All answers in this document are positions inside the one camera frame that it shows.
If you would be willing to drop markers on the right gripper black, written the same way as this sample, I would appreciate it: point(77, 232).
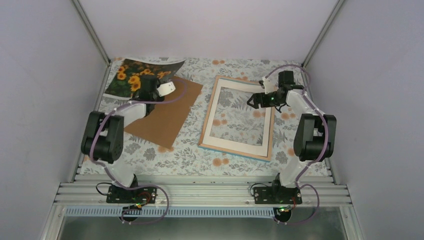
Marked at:
point(256, 96)

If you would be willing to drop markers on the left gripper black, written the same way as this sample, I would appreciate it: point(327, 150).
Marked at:
point(163, 99)

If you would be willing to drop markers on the sunflower photo print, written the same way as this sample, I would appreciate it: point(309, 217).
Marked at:
point(129, 76)

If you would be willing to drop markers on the brown backing board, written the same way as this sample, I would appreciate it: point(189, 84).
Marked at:
point(162, 126)

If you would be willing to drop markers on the wooden picture frame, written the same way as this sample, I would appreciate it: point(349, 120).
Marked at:
point(212, 109)

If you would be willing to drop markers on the white mat board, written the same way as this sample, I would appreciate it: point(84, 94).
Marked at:
point(242, 116)

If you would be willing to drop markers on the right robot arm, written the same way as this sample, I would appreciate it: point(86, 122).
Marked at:
point(315, 135)

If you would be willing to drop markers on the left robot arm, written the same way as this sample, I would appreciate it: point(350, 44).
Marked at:
point(103, 138)

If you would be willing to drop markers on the floral table mat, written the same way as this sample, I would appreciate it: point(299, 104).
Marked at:
point(233, 120)

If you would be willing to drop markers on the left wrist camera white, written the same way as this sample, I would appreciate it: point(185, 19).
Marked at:
point(165, 89)

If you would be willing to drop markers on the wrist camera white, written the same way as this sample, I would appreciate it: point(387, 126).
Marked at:
point(165, 89)
point(267, 85)

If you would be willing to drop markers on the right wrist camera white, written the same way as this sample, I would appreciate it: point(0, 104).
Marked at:
point(267, 85)

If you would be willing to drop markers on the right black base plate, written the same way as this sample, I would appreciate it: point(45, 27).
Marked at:
point(263, 195)

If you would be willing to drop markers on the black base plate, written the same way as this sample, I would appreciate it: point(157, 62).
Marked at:
point(263, 195)
point(118, 195)

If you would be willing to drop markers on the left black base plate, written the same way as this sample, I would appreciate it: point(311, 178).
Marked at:
point(118, 195)

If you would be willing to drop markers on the aluminium mounting rail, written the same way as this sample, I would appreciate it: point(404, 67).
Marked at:
point(198, 191)

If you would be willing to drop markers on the slotted cable duct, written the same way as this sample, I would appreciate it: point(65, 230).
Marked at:
point(172, 212)

